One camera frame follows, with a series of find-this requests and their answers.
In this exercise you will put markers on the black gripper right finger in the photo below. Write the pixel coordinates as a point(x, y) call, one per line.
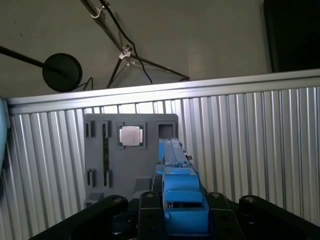
point(275, 220)

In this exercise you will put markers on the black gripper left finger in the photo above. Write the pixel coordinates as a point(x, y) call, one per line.
point(100, 212)

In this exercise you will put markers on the grey plastic parts rack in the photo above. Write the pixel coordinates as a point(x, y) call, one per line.
point(147, 160)

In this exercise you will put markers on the silver CPU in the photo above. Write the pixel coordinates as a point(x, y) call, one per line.
point(130, 135)

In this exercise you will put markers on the black round-base stand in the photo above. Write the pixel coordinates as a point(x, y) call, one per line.
point(62, 72)

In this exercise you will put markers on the metal tripod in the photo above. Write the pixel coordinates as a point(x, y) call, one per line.
point(121, 53)

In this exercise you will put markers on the dark black cabinet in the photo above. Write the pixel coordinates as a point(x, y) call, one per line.
point(295, 35)

